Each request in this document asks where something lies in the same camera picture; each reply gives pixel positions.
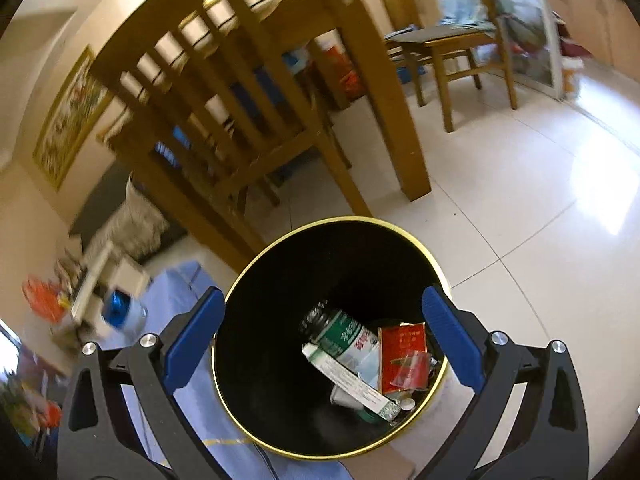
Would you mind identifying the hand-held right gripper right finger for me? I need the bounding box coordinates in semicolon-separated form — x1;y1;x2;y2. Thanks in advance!
417;285;591;480

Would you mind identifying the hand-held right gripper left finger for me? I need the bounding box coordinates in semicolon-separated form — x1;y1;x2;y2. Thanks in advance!
57;286;227;480

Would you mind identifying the clear plastic wrapper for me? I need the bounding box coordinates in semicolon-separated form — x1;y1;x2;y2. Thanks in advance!
389;351;433;387

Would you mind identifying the red packet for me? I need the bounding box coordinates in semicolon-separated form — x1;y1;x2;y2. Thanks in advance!
376;322;432;396

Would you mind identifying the light blue face mask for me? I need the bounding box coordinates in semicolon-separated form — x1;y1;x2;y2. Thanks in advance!
357;347;382;388

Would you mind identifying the black gold-rimmed bin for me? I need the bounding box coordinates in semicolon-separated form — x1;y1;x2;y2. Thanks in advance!
211;216;453;461

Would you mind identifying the clear bottle with green label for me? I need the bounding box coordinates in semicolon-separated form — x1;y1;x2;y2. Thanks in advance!
299;301;383;376

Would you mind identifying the green and white carton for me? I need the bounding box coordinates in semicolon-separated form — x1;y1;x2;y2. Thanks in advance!
301;342;402;422

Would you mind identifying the white paper cup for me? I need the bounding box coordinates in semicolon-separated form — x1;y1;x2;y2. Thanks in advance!
330;385;366;408

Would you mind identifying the white jar with blue lid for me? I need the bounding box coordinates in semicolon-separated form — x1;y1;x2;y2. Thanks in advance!
101;287;149;337

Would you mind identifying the white coffee table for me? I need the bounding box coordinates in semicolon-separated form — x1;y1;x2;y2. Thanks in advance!
70;240;151;321

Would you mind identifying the floral lace sofa cover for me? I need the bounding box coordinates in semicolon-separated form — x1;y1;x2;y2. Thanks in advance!
95;180;171;261

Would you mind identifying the orange plastic bag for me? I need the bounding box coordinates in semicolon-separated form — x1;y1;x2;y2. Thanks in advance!
21;274;68;322

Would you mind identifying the dark grey sofa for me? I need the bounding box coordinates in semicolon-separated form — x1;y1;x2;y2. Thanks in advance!
69;160;188;265

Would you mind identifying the gold-framed horse painting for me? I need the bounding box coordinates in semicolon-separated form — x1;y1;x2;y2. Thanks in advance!
32;45;112;191

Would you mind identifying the wooden dining table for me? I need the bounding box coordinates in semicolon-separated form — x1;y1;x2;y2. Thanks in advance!
200;0;433;202

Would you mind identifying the wooden slat-back chair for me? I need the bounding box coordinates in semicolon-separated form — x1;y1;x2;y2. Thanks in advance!
90;0;373;271

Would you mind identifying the red package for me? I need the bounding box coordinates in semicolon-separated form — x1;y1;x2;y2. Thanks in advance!
320;45;366;101

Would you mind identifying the wooden chair with dark cushion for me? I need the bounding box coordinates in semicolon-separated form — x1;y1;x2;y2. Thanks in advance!
374;0;519;133

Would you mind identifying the sliding glass door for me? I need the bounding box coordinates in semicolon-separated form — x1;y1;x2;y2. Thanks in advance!
432;0;568;101

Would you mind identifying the wooden cabinet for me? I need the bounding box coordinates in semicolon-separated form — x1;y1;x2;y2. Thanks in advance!
542;0;640;68

